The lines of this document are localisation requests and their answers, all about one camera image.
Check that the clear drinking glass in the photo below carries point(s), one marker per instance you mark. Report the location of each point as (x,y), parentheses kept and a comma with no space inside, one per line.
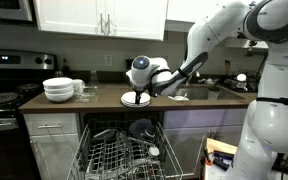
(121,140)

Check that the small white dish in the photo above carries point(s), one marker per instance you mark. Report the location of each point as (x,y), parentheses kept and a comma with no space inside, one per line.
(154,151)

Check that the kitchen sink basin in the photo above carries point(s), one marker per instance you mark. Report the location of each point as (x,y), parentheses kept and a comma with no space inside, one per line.
(214,94)

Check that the white ceramic bowl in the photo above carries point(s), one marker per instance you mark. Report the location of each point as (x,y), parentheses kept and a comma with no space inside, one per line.
(59,97)
(59,90)
(57,82)

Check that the black stove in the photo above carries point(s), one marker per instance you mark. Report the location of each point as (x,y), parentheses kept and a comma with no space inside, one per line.
(4,100)

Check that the yellow wooden board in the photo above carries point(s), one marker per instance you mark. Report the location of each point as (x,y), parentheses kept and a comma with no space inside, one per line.
(219,145)

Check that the white sink base cabinet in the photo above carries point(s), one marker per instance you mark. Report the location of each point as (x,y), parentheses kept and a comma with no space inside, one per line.
(197,133)

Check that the stainless steel microwave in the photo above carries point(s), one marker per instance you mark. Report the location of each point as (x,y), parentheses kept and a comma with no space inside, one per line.
(7,9)

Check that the clear glass jar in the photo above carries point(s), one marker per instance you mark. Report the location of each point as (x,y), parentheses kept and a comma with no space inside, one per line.
(94,79)

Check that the white dinner plate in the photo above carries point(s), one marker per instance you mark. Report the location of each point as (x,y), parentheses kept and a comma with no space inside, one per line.
(129,97)
(130,104)

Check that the black countertop dish rack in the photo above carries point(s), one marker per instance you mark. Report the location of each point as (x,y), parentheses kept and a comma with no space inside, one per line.
(237,83)

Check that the black bowl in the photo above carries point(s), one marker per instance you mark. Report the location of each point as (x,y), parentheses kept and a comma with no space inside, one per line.
(142,128)

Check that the white wall outlet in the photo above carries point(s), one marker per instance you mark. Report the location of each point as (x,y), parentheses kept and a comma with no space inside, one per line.
(108,59)

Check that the clear glass dish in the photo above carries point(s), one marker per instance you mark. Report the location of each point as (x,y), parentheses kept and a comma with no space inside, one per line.
(87,95)

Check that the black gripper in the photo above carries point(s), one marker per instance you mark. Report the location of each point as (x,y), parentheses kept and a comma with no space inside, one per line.
(138,92)

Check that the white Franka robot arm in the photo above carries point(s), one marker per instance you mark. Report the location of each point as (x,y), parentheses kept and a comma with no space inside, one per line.
(277,110)

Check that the white ceramic mug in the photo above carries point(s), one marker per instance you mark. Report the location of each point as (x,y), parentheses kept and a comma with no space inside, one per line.
(78,85)

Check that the white base cabinet with drawer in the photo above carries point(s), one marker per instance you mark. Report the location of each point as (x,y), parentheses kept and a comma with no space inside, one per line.
(54,146)

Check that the black plastic container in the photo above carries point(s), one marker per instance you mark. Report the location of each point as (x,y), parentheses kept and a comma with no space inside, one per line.
(104,135)

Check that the dark glass bottle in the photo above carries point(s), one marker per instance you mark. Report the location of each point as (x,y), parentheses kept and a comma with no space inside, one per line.
(66,68)

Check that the robot mounting table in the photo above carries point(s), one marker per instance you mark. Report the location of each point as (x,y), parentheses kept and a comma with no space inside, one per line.
(214,173)

